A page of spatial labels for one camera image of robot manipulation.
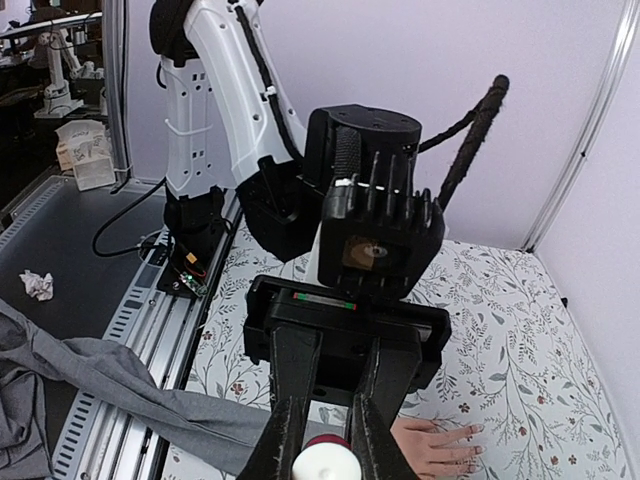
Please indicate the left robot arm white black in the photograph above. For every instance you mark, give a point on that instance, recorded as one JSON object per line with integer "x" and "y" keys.
{"x": 213, "y": 55}

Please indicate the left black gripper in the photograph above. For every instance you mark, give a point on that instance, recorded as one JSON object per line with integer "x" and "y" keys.
{"x": 348, "y": 326}

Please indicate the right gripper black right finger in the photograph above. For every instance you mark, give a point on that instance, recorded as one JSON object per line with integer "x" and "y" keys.
{"x": 372, "y": 443}

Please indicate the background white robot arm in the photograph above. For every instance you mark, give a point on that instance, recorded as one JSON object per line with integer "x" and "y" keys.
{"x": 57, "y": 98}

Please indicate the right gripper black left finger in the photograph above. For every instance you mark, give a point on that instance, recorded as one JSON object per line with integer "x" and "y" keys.
{"x": 280, "y": 442}

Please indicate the white nail polish cap brush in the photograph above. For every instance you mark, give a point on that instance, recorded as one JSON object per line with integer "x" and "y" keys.
{"x": 326, "y": 461}

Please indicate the floral patterned table cloth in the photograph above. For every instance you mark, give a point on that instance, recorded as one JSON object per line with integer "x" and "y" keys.
{"x": 515, "y": 363}

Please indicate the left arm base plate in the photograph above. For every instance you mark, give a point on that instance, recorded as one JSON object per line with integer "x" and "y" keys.
{"x": 180, "y": 271}

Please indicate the red nail polish bottle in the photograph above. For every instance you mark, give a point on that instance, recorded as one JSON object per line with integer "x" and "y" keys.
{"x": 328, "y": 438}

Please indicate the crumpled white paper ball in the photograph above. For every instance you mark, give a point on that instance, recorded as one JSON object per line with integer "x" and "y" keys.
{"x": 36, "y": 286}

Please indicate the white paper bag background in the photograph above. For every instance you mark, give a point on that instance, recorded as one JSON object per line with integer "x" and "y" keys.
{"x": 84, "y": 148}

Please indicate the person's hand on table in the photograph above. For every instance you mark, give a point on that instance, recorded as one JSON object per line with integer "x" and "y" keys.
{"x": 435, "y": 454}

